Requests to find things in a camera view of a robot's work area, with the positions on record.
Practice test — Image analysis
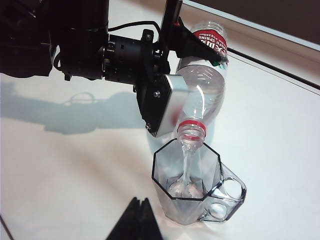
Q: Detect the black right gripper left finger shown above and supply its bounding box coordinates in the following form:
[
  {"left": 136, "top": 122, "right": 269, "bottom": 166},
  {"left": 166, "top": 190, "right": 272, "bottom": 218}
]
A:
[{"left": 104, "top": 196, "right": 144, "bottom": 240}]

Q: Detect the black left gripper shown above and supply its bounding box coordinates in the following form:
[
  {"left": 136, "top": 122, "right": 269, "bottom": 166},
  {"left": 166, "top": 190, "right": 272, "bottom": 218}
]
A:
[{"left": 102, "top": 0, "right": 230, "bottom": 88}]

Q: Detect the clear red-label water bottle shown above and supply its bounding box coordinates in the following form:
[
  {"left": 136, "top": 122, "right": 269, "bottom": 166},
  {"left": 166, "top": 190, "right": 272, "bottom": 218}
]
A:
[{"left": 173, "top": 20, "right": 231, "bottom": 153}]

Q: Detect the brown desk partition panel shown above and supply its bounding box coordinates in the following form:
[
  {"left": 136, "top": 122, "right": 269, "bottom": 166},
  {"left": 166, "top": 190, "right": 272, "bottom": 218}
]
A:
[{"left": 183, "top": 0, "right": 320, "bottom": 47}]

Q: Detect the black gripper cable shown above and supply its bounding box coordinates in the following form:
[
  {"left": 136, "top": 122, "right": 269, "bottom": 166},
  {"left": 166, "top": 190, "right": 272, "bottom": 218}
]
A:
[{"left": 107, "top": 20, "right": 162, "bottom": 35}]

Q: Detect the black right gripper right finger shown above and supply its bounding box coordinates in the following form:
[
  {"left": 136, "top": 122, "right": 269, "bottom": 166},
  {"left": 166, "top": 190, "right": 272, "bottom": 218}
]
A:
[{"left": 141, "top": 197, "right": 164, "bottom": 240}]

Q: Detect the transparent grey plastic mug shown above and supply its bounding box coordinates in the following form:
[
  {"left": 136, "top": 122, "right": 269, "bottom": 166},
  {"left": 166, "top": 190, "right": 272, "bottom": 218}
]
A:
[{"left": 151, "top": 138, "right": 248, "bottom": 226}]

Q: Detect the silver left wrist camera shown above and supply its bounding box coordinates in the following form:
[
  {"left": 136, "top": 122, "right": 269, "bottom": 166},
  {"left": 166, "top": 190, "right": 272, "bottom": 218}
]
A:
[{"left": 134, "top": 73, "right": 190, "bottom": 139}]

